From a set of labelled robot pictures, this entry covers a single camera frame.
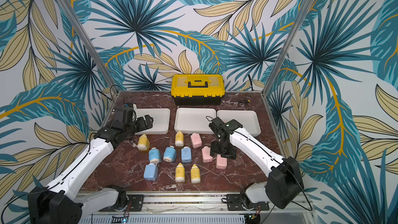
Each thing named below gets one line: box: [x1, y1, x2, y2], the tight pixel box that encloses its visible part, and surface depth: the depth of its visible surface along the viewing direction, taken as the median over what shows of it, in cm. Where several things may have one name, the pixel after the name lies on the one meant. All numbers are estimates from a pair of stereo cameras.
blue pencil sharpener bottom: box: [143, 162, 159, 181], surface depth 79 cm
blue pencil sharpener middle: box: [162, 145, 177, 163], surface depth 84 cm
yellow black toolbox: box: [171, 74, 226, 106], surface depth 103 cm
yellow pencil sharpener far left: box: [137, 133, 151, 151], surface depth 88 cm
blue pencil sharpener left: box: [148, 147, 162, 164], surface depth 83 cm
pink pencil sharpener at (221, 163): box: [215, 154, 228, 170], surface depth 81 cm
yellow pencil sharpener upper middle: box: [175, 130, 184, 147], surface depth 89 cm
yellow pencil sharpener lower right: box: [190, 163, 201, 185], surface depth 76 cm
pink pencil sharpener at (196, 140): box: [190, 132, 203, 148], surface depth 90 cm
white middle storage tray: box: [174, 107, 217, 135], surface depth 103 cm
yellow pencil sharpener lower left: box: [175, 162, 186, 183], surface depth 77 cm
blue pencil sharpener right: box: [181, 145, 192, 163], surface depth 84 cm
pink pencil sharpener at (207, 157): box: [201, 145, 213, 163], surface depth 84 cm
